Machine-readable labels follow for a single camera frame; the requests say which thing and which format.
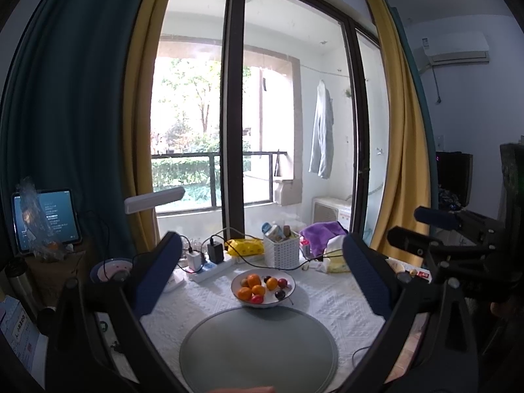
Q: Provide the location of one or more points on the white textured tablecloth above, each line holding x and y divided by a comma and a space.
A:
327, 307

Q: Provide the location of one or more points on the white desk lamp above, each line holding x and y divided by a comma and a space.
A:
155, 198

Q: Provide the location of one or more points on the white outdoor air conditioner unit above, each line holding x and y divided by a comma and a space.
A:
331, 213

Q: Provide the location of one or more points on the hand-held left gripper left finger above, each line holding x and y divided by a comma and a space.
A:
159, 270

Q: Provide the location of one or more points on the brown card tag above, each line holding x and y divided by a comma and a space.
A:
289, 231

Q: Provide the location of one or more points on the dark balcony railing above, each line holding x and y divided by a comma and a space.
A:
213, 180

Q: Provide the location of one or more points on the grey round tray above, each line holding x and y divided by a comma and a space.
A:
258, 348

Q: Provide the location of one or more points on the white wall socket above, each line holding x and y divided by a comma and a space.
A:
440, 143

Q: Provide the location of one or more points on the white power strip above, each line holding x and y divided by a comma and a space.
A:
204, 273

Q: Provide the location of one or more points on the yellow snack packet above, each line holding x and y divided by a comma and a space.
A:
245, 247

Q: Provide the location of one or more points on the white perforated basket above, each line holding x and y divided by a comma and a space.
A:
282, 254

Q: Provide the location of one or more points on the white pink inner bowl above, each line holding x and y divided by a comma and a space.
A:
114, 266

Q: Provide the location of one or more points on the clear plastic bag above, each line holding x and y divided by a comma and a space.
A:
35, 213

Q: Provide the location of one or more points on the purple cloth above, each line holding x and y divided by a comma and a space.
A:
319, 232

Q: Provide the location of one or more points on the black charger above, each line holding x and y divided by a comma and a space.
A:
215, 251

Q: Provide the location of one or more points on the yellow curtain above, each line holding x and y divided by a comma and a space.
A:
403, 131
139, 110

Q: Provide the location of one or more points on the dark cherry with stem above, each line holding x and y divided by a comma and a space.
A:
280, 294

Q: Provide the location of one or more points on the white balcony sink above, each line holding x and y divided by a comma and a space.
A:
286, 190

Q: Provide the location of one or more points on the white wall air conditioner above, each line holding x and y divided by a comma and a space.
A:
454, 49

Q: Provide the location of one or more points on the small white packet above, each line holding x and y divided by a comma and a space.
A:
399, 267

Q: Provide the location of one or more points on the tablet with lit screen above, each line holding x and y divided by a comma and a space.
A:
59, 217

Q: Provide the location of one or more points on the cardboard box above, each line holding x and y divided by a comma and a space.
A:
49, 282

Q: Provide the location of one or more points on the dark flask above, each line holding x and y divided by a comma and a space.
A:
20, 282

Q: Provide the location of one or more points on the red white flat packet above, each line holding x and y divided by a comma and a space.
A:
425, 274

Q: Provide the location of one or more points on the mandarin orange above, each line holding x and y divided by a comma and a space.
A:
254, 280
258, 290
272, 283
245, 293

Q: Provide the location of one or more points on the small red white box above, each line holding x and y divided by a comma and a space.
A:
305, 249

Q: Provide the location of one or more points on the red plum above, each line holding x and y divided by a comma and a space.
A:
256, 299
282, 283

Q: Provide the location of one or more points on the person's right hand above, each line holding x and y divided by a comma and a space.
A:
503, 309

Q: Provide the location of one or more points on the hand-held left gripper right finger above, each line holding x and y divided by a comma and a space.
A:
366, 278

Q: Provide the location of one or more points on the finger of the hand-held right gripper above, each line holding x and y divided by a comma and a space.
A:
436, 217
409, 238

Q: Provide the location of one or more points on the hanging pale garment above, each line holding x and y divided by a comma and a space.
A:
323, 131

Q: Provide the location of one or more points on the duck print packet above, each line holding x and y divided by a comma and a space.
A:
277, 232

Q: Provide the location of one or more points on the white charger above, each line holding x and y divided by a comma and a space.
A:
195, 260

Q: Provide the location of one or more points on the dark window frame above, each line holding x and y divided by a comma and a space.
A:
233, 90

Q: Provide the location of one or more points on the yellow tissue pack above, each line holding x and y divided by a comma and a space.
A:
337, 261

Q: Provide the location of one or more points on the blue white packet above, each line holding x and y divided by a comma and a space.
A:
267, 228

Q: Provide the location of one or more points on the blue white carton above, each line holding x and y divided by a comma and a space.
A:
16, 335

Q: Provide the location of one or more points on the teal curtain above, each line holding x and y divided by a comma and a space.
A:
61, 110

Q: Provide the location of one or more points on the black monitor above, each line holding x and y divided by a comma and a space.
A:
454, 176

